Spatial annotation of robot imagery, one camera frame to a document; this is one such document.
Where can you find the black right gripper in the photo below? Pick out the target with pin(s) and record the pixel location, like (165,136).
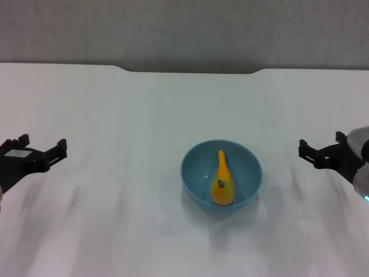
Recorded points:
(337,157)

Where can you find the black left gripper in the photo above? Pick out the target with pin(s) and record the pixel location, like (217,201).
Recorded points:
(20,164)

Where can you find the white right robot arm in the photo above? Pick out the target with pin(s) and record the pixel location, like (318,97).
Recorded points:
(363,184)

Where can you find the blue bowl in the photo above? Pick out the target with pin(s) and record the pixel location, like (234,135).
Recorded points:
(196,173)

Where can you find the yellow banana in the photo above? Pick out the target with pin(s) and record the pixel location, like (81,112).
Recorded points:
(222,193)

